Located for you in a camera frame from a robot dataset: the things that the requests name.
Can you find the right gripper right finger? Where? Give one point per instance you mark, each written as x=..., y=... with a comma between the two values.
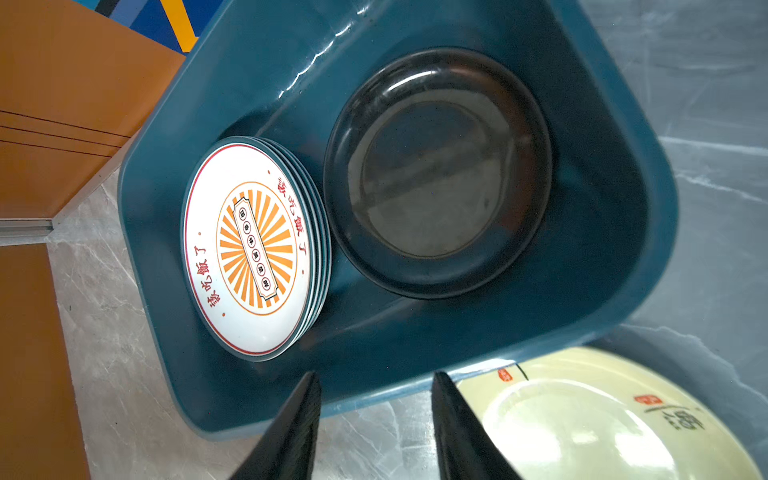
x=464, y=449

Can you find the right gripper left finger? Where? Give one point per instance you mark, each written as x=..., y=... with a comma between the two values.
x=287, y=448

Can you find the cream yellow plate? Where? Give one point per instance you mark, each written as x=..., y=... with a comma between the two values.
x=582, y=413

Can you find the orange sunburst plate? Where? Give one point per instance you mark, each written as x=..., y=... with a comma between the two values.
x=250, y=247
x=325, y=250

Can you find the black plate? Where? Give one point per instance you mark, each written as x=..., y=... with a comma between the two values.
x=437, y=173

